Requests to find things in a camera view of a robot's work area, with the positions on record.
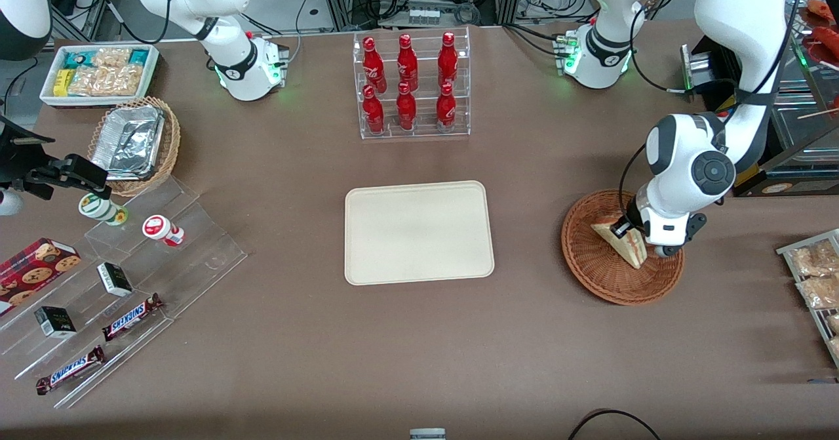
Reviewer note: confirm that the white power strip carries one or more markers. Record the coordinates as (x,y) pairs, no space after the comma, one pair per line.
(423,16)

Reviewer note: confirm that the red lidded yogurt cup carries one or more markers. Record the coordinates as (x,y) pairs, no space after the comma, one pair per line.
(160,229)

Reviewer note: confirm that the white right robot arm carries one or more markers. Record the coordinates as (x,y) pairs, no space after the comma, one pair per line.
(242,66)

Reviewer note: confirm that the red tartan cookie box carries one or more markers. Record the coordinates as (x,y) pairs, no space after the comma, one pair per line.
(33,269)

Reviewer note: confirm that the light wicker basket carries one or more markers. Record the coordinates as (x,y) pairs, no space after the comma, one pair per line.
(169,145)

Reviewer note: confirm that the green sunflower yogurt cup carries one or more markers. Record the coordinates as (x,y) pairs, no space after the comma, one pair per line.
(98,207)

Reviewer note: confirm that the white rectangular snack bin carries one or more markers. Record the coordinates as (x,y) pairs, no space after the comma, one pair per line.
(98,101)

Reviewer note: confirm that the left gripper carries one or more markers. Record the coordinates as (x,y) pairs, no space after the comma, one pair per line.
(633,220)

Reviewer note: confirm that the teal snack packet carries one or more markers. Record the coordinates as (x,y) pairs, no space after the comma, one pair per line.
(77,60)
(138,56)

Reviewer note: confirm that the triangular sandwich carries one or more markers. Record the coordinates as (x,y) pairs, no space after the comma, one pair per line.
(626,253)

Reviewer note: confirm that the Snickers chocolate bar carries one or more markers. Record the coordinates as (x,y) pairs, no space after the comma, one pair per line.
(69,370)
(131,317)

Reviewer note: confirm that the tray of packaged pastries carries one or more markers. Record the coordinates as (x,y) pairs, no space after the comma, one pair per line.
(790,256)

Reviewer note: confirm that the clear bag of crackers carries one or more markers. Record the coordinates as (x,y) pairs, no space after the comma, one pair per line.
(816,260)
(819,292)

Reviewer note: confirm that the large clear snack bag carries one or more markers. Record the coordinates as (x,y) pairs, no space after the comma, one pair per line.
(105,80)

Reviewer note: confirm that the small clear snack bag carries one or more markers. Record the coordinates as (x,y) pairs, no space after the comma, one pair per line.
(111,56)

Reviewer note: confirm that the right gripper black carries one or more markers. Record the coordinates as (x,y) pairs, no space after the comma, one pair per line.
(18,166)

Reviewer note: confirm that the silver metal box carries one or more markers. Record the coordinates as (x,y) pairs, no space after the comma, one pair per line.
(698,66)

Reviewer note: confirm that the clear acrylic bottle rack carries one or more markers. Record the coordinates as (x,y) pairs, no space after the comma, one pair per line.
(423,132)

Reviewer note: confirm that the small black carton box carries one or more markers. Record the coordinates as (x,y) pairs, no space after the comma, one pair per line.
(56,322)
(115,279)

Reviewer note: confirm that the silver foil packet stack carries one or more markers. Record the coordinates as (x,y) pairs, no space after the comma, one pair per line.
(128,141)

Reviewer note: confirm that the brown wicker basket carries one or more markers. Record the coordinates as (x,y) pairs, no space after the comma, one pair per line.
(603,276)

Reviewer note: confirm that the small grey device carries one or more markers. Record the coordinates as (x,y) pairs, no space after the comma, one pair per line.
(427,434)

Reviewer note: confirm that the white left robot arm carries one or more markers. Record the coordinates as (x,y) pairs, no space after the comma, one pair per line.
(682,158)

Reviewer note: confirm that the clear acrylic stepped shelf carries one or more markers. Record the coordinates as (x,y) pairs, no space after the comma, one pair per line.
(196,256)

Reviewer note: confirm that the red cola bottle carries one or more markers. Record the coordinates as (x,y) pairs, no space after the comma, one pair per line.
(373,63)
(407,61)
(373,111)
(406,108)
(446,107)
(448,58)

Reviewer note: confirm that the black glass display case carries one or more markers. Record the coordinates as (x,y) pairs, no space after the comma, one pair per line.
(799,164)

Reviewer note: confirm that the yellow snack packet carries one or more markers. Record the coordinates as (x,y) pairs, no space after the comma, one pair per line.
(61,82)

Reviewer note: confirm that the cream plastic tray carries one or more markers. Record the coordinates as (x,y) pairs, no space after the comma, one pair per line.
(419,233)

